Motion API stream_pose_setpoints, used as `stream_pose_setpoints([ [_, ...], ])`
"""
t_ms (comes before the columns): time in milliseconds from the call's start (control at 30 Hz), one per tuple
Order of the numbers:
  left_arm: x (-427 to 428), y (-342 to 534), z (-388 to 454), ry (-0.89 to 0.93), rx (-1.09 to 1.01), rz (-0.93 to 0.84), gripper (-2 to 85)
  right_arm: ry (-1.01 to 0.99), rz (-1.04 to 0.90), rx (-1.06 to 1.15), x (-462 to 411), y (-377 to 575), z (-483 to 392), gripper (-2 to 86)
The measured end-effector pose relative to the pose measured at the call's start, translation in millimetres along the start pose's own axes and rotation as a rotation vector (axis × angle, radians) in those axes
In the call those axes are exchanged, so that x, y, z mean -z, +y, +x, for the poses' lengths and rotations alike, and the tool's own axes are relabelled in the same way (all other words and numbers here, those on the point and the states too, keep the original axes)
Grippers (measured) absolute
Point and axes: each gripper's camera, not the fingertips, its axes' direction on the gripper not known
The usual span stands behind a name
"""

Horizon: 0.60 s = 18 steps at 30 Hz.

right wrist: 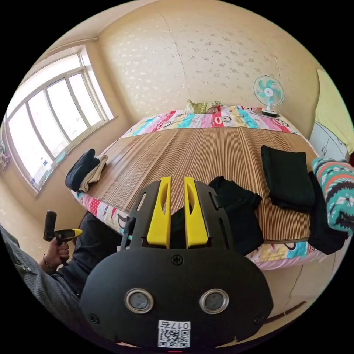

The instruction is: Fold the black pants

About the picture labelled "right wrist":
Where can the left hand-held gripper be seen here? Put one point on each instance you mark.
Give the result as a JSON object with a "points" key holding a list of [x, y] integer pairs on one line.
{"points": [[61, 237]]}

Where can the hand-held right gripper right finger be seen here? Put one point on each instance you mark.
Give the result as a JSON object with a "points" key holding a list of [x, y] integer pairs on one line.
{"points": [[195, 221]]}

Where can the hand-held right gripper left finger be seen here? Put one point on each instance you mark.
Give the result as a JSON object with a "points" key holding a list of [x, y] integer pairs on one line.
{"points": [[160, 221]]}

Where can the black pants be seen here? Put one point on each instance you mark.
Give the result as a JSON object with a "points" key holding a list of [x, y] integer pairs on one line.
{"points": [[240, 215]]}

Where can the person's left forearm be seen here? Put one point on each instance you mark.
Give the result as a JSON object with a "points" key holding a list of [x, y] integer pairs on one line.
{"points": [[48, 267]]}

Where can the person's left hand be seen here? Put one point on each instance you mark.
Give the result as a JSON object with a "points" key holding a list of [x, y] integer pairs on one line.
{"points": [[56, 253]]}

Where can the person's body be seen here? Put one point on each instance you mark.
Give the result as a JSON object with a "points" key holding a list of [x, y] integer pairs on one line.
{"points": [[91, 249]]}

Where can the pile of clothes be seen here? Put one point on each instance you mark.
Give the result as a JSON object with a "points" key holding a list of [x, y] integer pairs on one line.
{"points": [[85, 171], [332, 193]]}

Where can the bed with woven mat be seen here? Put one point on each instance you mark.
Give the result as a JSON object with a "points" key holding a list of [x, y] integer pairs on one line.
{"points": [[193, 155]]}

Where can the folded black garment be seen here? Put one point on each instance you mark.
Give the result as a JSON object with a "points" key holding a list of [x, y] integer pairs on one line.
{"points": [[287, 179]]}

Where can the window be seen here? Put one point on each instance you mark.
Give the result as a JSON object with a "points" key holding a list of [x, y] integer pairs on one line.
{"points": [[52, 121]]}

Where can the green patterned pillow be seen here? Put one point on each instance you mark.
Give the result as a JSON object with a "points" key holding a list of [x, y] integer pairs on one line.
{"points": [[202, 107]]}

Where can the small teal table fan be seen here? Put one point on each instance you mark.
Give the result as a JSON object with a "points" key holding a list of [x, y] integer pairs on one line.
{"points": [[268, 94]]}

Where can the white cupboard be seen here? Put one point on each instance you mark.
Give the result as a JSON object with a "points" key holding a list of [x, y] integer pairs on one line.
{"points": [[327, 143]]}

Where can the yellow curtain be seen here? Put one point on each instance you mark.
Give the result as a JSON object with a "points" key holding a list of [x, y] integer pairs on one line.
{"points": [[332, 105]]}

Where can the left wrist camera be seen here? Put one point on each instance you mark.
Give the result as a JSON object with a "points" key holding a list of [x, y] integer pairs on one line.
{"points": [[51, 221]]}

